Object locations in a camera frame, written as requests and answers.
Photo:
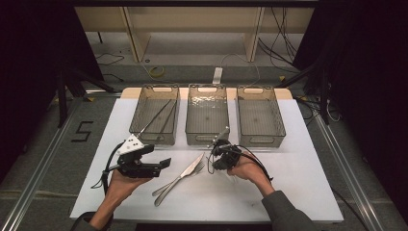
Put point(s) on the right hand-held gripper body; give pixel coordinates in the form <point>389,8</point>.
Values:
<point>226,157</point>

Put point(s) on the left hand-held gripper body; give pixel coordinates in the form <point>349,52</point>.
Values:
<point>131,147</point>

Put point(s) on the steel table knife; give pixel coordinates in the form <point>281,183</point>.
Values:
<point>189,170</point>

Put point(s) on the steel fork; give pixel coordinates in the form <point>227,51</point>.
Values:
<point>198,168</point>

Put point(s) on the metal chopstick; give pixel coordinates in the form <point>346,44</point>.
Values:
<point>167,120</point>
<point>155,117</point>

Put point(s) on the smoky clear plastic bin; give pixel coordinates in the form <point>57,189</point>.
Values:
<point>260,118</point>
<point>154,115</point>
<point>207,115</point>

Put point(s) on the person's right hand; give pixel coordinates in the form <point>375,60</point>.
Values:
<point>250,170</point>

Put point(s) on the person's left hand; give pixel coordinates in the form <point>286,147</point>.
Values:
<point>122,186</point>

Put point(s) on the yellow tape roll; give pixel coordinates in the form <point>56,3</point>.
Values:
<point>157,74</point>

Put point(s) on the white power strip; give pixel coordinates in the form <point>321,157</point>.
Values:
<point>217,75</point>

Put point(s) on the black metal stand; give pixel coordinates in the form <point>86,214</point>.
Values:
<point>62,96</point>
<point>324,96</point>

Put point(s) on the beige wooden shelf unit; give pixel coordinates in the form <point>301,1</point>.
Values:
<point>192,19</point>

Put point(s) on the aluminium floor rail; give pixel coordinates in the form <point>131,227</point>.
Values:
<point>35,183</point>
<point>346,173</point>

